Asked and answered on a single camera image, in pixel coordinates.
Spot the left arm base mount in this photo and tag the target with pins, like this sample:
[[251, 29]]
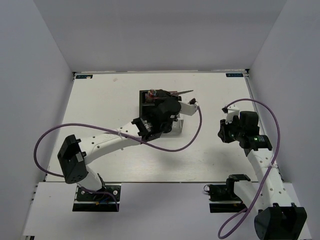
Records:
[[103, 202]]

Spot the white slotted organizer container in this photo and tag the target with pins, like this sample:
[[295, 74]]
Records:
[[174, 126]]

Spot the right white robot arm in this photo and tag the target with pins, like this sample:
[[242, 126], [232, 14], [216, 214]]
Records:
[[277, 216]]

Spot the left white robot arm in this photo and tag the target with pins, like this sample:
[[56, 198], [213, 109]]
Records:
[[76, 154]]

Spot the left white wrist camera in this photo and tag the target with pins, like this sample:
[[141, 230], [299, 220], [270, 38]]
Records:
[[189, 108]]

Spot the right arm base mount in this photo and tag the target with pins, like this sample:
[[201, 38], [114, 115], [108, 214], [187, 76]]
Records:
[[222, 198]]

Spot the black handled scissors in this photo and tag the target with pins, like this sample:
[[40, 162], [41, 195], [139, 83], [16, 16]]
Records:
[[178, 93]]

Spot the left blue table label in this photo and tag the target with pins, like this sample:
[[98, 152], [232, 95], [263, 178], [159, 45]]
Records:
[[84, 76]]

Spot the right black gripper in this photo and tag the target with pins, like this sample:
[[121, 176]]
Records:
[[222, 133]]

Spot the black slotted organizer container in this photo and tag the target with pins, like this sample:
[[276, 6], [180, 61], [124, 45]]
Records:
[[145, 107]]

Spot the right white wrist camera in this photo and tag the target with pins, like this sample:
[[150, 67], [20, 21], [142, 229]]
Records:
[[230, 111]]

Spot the crayon bottle with pink cap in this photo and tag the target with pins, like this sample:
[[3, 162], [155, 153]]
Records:
[[150, 96]]

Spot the right blue table label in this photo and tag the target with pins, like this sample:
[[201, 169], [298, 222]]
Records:
[[234, 75]]

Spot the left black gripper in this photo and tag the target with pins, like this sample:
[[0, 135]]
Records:
[[165, 96]]

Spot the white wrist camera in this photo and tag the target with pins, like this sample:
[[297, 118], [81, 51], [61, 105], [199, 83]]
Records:
[[189, 108], [230, 111]]

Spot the blue table label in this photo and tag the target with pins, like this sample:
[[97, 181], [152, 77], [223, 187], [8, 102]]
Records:
[[234, 75], [84, 76]]

